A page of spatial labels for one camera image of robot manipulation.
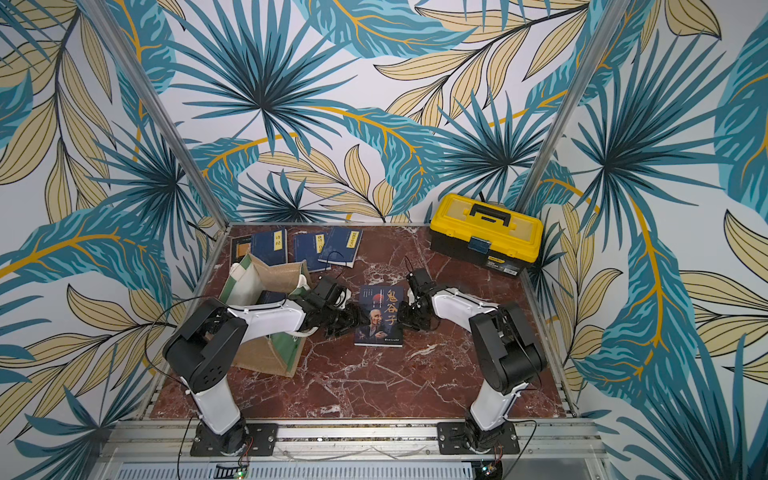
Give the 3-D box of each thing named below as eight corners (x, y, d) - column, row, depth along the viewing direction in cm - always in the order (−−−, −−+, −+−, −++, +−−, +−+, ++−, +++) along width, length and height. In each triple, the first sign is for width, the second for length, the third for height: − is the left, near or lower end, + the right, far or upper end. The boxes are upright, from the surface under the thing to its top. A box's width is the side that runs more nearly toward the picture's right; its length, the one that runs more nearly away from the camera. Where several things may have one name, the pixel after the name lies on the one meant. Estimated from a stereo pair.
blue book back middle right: (319, 262, 110) (318, 257, 108) (332, 230, 120) (332, 225, 118) (352, 267, 109) (351, 263, 107) (363, 234, 119) (362, 230, 117)
